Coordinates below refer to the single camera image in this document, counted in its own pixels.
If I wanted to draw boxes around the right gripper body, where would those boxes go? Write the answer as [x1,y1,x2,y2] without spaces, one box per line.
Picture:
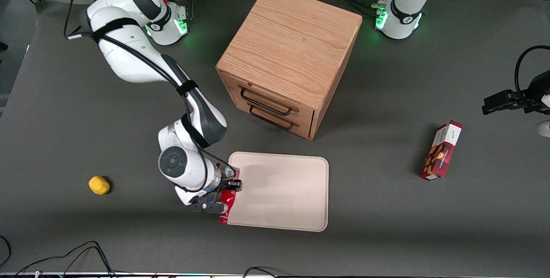
[174,171,229,208]

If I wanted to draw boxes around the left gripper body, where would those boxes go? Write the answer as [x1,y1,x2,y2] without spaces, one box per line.
[513,70,550,114]

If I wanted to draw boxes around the beige rectangular tray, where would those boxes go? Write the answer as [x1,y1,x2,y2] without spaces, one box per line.
[226,151,330,232]

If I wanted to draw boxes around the red snack box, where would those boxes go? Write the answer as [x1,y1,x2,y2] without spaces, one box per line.
[419,120,463,181]

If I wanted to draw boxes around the wooden drawer front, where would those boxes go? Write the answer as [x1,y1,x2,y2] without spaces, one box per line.
[220,72,317,122]
[232,98,315,139]

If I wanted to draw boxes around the yellow lemon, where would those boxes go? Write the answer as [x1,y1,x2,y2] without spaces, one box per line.
[89,176,110,196]

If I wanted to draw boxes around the wooden drawer cabinet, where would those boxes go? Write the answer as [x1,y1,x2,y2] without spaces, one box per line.
[215,0,363,141]

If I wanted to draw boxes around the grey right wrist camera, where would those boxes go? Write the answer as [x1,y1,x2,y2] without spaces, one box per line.
[189,200,229,214]

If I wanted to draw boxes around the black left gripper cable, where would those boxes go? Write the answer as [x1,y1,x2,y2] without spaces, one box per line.
[514,45,550,98]

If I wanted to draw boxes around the black metal drawer handle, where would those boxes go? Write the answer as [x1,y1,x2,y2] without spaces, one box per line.
[239,86,299,117]
[248,105,299,131]

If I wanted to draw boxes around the black short floor cable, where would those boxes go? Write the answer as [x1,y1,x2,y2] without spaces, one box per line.
[242,266,281,278]

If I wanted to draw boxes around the black looped floor cable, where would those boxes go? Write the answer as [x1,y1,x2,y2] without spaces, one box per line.
[16,241,117,278]

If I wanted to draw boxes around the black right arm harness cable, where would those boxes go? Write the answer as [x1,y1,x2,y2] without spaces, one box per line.
[63,0,236,177]

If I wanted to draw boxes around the black edge floor cable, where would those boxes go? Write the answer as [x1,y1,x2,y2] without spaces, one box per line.
[0,235,12,269]

